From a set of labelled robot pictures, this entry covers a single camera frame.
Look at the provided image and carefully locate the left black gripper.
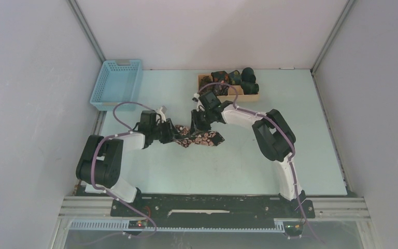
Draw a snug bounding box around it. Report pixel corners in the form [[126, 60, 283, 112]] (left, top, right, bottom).
[[150, 118, 183, 144]]

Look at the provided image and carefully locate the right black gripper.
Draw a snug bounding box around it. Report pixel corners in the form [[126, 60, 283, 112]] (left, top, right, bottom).
[[189, 108, 215, 136]]

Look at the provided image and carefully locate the rose patterned necktie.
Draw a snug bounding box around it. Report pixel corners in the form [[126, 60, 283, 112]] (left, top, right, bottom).
[[175, 124, 225, 148]]

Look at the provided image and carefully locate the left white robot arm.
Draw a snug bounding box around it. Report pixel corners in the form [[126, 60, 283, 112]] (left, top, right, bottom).
[[76, 106, 180, 216]]

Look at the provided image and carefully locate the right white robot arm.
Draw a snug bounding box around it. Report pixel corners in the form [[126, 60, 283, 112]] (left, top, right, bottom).
[[191, 91, 302, 217]]

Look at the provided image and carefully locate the wooden tray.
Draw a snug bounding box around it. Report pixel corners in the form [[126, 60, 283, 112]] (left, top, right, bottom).
[[197, 74, 260, 103]]

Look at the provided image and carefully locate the rolled dark paisley tie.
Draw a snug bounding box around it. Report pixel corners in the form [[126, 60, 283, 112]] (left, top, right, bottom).
[[198, 76, 214, 94]]

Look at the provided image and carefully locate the rolled red floral tie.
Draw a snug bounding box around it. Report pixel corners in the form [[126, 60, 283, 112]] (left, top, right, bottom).
[[211, 71, 229, 96]]

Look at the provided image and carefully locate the rolled green patterned tie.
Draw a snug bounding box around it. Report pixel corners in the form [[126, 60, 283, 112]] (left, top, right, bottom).
[[228, 70, 242, 86]]

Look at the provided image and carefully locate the blue plastic basket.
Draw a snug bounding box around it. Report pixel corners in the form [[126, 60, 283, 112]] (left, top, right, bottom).
[[90, 59, 143, 112]]

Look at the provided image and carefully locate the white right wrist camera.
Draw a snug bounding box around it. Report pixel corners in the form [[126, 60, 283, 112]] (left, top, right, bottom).
[[192, 93, 205, 112]]

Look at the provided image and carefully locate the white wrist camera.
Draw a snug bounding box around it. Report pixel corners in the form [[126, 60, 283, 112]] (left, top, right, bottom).
[[155, 106, 167, 123], [192, 93, 205, 112]]

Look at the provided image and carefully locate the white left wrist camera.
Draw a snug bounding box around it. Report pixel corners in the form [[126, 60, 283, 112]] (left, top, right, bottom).
[[155, 106, 167, 123]]

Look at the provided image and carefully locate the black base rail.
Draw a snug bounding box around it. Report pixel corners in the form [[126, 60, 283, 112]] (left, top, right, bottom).
[[110, 193, 316, 230]]

